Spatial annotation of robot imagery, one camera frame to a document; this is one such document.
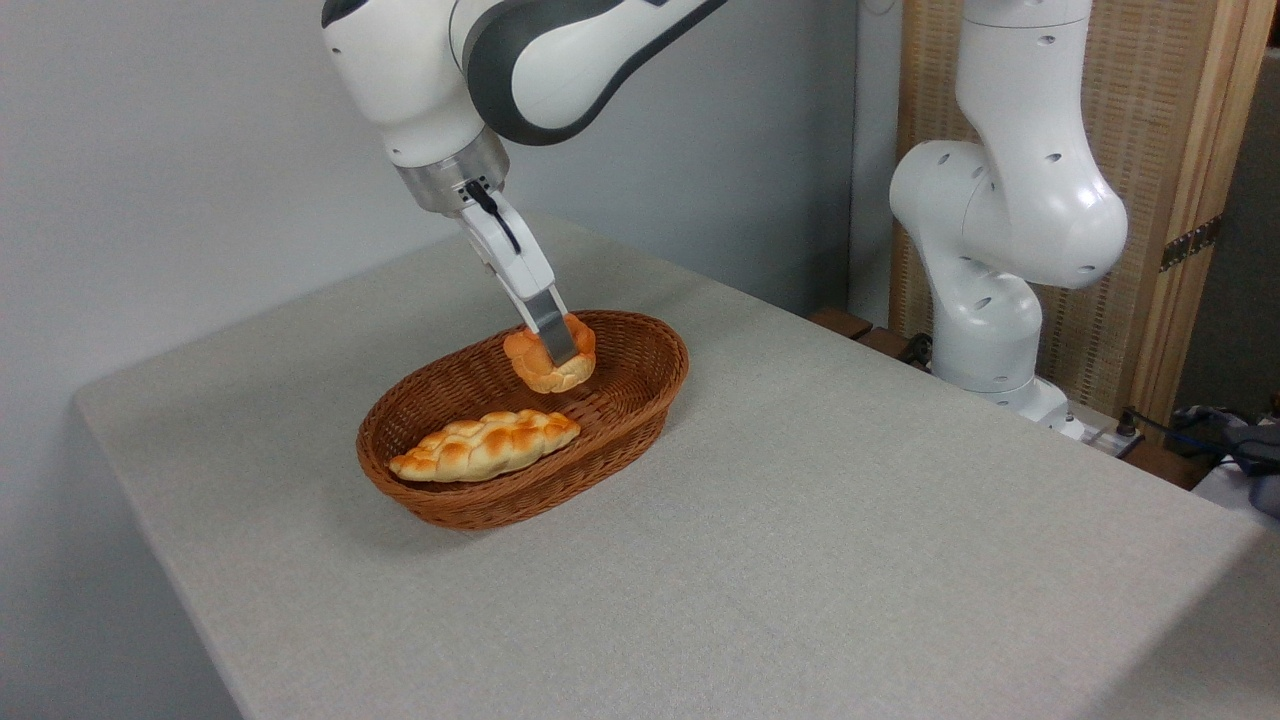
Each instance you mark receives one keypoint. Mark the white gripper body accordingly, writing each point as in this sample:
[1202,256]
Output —
[515,255]

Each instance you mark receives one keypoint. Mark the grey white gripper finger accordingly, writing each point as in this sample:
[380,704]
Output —
[555,330]

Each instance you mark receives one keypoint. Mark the round knotted bread bun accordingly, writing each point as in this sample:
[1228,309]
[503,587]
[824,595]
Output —
[555,378]

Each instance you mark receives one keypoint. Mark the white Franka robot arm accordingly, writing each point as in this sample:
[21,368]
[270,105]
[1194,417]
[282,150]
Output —
[420,70]

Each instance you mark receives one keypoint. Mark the long braided bread loaf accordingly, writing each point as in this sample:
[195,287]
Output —
[485,445]

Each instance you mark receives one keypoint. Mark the brown wicker oval basket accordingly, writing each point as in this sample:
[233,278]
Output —
[450,505]

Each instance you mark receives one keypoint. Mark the brown wooden platform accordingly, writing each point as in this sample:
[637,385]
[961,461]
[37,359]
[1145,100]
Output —
[845,322]

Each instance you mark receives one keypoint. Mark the metal screen hinge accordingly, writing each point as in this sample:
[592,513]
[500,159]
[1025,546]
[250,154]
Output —
[1190,243]

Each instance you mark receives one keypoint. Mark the wooden folding screen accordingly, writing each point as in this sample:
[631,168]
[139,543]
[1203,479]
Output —
[1160,100]

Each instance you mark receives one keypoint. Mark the grey blue bundle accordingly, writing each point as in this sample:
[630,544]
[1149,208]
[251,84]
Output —
[1255,455]

